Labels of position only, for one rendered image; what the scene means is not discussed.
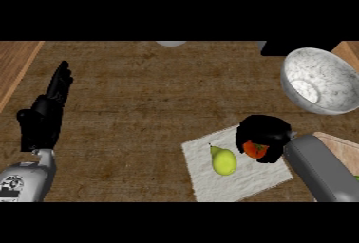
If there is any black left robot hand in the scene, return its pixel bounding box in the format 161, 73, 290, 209
15, 60, 74, 153

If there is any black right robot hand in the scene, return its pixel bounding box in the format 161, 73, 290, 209
235, 114, 293, 164

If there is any red tomato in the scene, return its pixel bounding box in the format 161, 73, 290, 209
241, 140, 270, 159

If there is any white placemat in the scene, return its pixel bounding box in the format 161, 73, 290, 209
179, 124, 294, 203

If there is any white marble bowl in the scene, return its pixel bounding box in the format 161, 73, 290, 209
279, 47, 359, 116

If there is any yellow-green pear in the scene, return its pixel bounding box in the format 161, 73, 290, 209
207, 142, 238, 177

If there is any pale wooden box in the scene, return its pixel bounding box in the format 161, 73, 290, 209
312, 131, 359, 177

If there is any black appliance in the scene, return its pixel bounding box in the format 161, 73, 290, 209
260, 40, 344, 57

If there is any pale grey round object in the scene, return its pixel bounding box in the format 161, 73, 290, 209
154, 40, 189, 48

